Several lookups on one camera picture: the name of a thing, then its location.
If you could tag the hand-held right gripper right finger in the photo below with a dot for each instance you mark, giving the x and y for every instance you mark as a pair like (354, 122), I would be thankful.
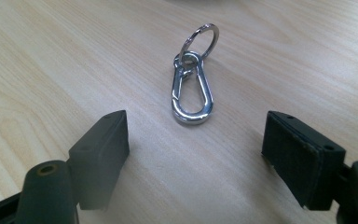
(301, 161)

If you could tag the silver metal carabiner clip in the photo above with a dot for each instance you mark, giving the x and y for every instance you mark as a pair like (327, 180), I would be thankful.
(188, 116)

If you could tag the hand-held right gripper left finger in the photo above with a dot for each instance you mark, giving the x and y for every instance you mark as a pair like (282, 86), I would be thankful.
(101, 160)

